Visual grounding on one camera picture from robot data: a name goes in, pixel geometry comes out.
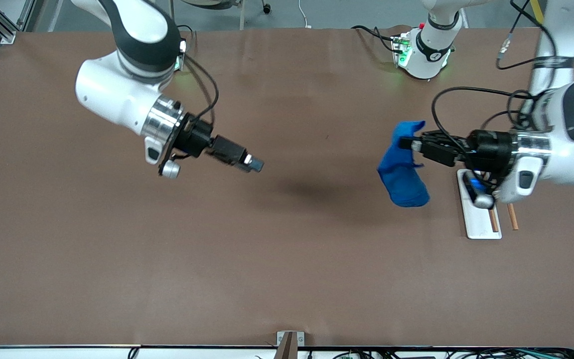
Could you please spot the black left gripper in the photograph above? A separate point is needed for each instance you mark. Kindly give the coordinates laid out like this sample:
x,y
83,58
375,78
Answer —
x,y
489,146

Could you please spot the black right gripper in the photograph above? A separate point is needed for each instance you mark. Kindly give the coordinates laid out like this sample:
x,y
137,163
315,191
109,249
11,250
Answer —
x,y
198,137

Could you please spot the blue microfiber towel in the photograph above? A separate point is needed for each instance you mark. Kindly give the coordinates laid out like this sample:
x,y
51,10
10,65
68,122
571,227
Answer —
x,y
401,184

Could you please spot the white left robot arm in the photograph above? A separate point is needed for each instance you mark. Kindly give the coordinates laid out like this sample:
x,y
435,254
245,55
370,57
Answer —
x,y
566,159

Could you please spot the chair base with caster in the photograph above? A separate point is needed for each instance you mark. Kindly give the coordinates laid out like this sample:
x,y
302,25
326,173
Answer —
x,y
241,15

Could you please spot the metal table edge bracket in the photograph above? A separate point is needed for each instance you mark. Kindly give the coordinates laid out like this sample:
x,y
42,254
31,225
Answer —
x,y
290,344

